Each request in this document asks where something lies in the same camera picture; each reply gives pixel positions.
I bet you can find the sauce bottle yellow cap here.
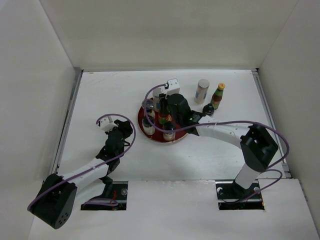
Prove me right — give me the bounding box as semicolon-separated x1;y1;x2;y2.
210;83;226;110
158;98;172;125

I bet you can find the tall grinder clear cap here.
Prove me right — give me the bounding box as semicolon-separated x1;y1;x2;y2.
141;98;156;118

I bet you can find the wide jar black handle lid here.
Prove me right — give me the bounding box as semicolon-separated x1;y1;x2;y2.
162;121;176;142

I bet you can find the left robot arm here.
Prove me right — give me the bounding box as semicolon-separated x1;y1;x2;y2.
27;117;136;229

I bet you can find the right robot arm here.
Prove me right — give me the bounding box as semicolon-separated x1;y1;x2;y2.
159;93;279;198

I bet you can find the black lid jar right side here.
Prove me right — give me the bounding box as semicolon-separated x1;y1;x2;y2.
202;103;215;117

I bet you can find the red round tray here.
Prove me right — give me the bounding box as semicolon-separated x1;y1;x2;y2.
137;107;187;143

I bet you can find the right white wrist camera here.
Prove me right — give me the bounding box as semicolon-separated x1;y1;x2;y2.
164;78;180;96

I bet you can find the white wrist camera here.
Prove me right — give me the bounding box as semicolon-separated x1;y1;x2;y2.
164;78;180;96
96;116;117;133

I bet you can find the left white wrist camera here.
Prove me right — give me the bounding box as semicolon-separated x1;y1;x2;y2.
96;116;117;133

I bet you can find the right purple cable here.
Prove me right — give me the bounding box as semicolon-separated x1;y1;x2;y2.
144;83;291;203

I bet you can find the purple cable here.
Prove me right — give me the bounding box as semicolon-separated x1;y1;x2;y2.
144;83;291;203
26;113;137;213

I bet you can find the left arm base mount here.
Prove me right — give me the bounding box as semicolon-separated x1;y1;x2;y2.
76;176;129;211

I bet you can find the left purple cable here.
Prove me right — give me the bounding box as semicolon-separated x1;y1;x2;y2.
26;113;137;213

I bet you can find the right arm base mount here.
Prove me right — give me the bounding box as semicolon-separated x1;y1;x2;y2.
215;181;265;211

